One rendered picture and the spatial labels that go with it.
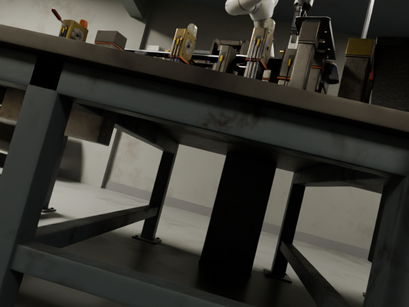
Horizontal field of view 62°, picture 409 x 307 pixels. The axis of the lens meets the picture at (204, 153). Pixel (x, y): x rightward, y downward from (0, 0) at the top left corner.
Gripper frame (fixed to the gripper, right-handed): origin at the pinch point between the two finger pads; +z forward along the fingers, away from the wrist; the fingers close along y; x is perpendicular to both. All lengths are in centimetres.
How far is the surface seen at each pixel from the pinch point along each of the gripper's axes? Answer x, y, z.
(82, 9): -380, -205, -130
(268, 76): -4.9, 6.2, 16.8
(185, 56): -37.7, 18.1, 16.0
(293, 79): 14, 40, 29
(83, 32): -102, 16, 8
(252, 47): -6.9, 25.1, 13.6
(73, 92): -24, 80, 51
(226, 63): -17.8, 20.5, 18.3
